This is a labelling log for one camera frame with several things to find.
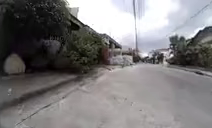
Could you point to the grey concrete road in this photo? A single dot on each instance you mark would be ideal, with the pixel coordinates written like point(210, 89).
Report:
point(144, 96)

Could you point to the tall thin pole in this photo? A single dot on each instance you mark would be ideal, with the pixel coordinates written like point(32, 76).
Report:
point(135, 26)

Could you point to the pale rounded boulder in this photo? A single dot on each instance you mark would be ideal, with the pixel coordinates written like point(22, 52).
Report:
point(14, 64)

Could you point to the grey concrete pavement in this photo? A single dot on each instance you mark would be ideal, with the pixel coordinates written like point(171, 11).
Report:
point(24, 90)

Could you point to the large leafy bushes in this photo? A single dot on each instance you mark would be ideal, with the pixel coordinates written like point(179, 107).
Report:
point(44, 33)

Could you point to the green hedge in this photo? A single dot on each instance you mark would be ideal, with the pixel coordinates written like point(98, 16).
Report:
point(197, 55)

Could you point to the house with sloped roof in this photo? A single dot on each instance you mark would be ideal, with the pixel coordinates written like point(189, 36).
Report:
point(204, 36)

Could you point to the low building with dark roof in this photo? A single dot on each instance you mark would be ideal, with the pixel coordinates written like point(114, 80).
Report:
point(104, 41)

